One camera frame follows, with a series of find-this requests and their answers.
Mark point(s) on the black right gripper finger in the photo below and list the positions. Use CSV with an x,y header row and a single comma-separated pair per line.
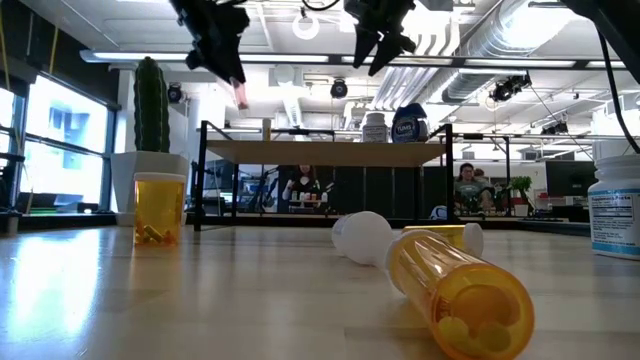
x,y
390,50
364,47

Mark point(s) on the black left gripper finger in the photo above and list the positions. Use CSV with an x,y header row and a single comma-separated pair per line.
x,y
234,60
212,57

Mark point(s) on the pink pill bottle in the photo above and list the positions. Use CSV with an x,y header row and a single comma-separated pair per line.
x,y
241,97

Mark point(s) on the white bottle blue label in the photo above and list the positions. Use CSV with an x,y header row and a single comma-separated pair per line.
x,y
375,132
617,215

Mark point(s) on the wide orange pill bottle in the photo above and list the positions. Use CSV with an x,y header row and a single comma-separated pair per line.
x,y
160,210

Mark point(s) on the plain white bottle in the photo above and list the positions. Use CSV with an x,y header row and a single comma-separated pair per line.
x,y
365,237

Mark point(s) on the small orange pill bottle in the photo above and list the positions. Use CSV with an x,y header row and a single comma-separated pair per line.
x,y
450,234
450,295

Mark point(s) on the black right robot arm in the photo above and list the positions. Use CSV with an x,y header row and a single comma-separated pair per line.
x,y
620,25

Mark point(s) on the wooden shelf black metal legs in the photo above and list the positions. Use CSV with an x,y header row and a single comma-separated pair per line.
x,y
325,152

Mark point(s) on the long ceiling light bar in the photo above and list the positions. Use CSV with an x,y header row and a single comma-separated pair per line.
x,y
150,56

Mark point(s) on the green cactus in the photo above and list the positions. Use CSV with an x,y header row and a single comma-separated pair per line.
x,y
151,105

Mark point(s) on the thin amber vial white cap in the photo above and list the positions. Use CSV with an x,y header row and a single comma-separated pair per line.
x,y
266,131

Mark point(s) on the blue Tums bottle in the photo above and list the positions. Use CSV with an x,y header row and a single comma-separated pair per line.
x,y
407,127

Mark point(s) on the black track spotlights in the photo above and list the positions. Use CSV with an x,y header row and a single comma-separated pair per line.
x,y
507,90
555,129

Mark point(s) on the person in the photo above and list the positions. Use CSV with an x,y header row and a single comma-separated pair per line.
x,y
467,187
482,175
301,182

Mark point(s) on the white planter pot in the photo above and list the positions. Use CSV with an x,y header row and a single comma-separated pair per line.
x,y
120,190

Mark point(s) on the white blue ball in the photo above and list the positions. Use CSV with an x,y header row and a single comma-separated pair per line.
x,y
438,213

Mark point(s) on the green potted plant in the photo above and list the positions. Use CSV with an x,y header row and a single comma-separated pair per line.
x,y
521,185

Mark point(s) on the black monitor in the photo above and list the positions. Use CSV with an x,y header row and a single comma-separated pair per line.
x,y
570,177

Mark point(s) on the black round ceiling camera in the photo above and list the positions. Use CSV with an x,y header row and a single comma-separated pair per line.
x,y
339,90
174,94

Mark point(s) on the silver ventilation duct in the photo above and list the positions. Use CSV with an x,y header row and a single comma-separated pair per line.
x,y
500,35

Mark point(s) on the black aluminium table frame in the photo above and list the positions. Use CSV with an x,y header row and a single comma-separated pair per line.
x,y
550,227

